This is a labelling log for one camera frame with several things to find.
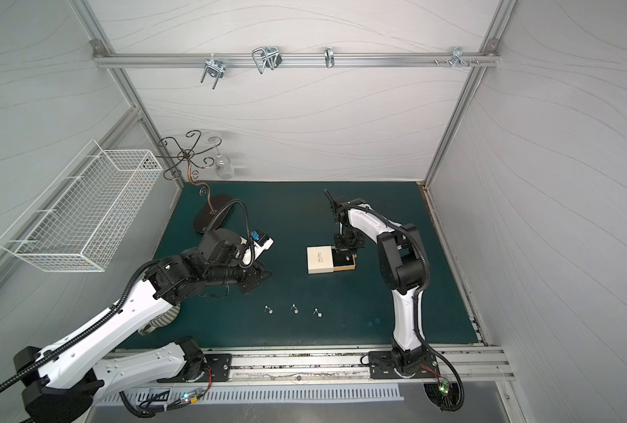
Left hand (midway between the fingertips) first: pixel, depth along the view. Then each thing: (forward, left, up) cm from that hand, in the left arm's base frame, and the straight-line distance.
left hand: (267, 270), depth 69 cm
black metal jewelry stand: (+35, +34, -20) cm, 53 cm away
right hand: (+18, -24, -20) cm, 36 cm away
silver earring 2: (-3, -6, -22) cm, 23 cm away
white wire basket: (+9, +50, +9) cm, 51 cm away
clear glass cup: (+44, +24, -3) cm, 50 cm away
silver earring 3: (-4, -14, -22) cm, 27 cm away
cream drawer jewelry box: (+14, -16, -20) cm, 29 cm away
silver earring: (-2, +3, -22) cm, 22 cm away
